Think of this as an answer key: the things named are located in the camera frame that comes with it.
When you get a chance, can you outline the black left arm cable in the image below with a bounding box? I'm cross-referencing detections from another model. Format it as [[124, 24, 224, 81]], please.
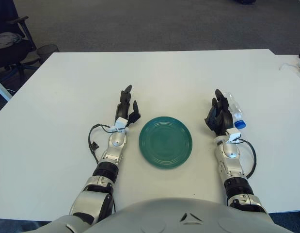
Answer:
[[88, 123, 118, 212]]

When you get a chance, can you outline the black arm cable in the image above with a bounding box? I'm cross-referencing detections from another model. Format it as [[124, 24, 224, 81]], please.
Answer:
[[88, 123, 118, 212], [237, 138, 257, 179]]

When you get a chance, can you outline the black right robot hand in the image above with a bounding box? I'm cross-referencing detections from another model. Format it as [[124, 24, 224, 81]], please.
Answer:
[[204, 89, 242, 143]]

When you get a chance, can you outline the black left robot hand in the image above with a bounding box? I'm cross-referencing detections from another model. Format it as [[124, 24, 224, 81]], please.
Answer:
[[108, 84, 142, 133]]

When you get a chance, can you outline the white table frame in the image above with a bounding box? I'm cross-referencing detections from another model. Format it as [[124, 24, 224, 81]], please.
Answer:
[[0, 77, 14, 101]]

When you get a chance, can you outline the black mesh wastebasket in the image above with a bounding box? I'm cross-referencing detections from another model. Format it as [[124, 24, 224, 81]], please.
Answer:
[[36, 44, 60, 65]]

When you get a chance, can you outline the black office chair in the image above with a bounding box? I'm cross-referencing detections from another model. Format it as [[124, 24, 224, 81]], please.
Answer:
[[0, 0, 41, 83]]

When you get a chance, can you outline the green ribbed plate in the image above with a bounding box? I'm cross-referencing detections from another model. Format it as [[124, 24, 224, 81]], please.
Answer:
[[139, 116, 193, 170]]

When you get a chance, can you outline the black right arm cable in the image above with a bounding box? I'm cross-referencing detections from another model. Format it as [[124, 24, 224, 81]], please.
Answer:
[[237, 138, 257, 179]]

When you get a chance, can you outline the grey cloth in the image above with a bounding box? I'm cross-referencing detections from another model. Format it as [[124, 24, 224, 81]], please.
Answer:
[[0, 33, 22, 47]]

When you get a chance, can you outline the clear bottle with blue cap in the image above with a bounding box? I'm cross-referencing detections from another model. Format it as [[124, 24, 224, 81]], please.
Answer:
[[222, 91, 247, 129]]

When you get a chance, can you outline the white cable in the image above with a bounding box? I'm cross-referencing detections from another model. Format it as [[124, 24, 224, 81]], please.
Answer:
[[279, 62, 299, 71]]

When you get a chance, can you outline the grey robot torso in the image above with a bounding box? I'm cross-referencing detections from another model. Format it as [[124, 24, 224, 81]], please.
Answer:
[[86, 197, 296, 233]]

